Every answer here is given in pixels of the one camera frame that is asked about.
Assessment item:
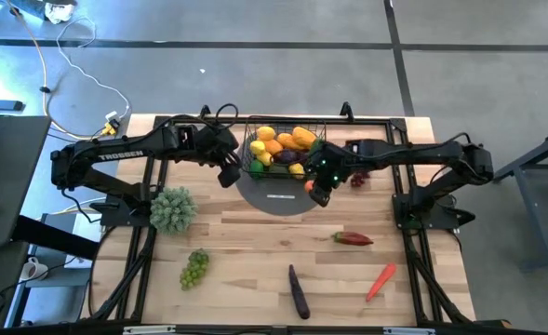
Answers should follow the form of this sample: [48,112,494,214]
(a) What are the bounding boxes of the black aluminium table frame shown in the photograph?
[80,114,477,335]

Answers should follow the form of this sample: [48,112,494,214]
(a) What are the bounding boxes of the black desk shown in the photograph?
[0,114,52,250]

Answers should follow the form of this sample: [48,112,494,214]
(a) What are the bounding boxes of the red grape bunch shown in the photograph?
[349,169,372,189]

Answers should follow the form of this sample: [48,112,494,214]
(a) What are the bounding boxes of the green leafy lettuce head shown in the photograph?
[149,185,198,236]

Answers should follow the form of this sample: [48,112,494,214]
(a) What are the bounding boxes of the black desk beam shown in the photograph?
[11,215,100,261]

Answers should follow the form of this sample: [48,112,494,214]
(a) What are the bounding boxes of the long purple eggplant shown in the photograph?
[287,263,312,320]

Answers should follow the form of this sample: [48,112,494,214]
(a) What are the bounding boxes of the grey metal table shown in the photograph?
[487,125,548,272]

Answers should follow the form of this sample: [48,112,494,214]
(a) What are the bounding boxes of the dark purple round fruit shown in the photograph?
[273,148,302,165]

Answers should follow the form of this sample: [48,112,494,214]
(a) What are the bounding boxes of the orange carrot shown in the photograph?
[365,262,397,303]

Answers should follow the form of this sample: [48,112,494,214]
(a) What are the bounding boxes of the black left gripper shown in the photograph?
[194,124,243,189]

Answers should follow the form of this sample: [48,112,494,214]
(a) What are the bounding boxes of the white paper sheet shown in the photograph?
[63,212,105,270]

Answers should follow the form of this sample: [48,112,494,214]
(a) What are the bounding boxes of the silver edge bracket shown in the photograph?
[122,325,178,335]
[382,327,436,335]

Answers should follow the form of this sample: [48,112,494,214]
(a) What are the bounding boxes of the red chili pepper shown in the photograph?
[331,231,375,247]

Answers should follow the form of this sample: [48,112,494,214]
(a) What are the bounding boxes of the black wire basket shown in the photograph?
[241,115,328,181]

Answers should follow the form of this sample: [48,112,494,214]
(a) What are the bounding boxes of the white mug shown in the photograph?
[20,256,50,283]

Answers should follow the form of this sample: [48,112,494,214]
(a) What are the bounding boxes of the white floor cable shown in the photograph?
[55,15,132,120]

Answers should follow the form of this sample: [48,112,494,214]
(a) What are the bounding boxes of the yellow floor cable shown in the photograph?
[4,0,116,141]

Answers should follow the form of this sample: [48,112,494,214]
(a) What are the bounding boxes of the grey round woven placemat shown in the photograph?
[233,123,336,217]

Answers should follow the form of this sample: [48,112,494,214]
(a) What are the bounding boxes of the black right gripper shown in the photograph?
[309,141,352,208]

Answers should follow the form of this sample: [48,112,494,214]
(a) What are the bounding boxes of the green grape bunch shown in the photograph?
[179,248,211,292]

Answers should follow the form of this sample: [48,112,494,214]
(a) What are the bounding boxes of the white crumpled cloth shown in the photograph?
[44,1,75,25]

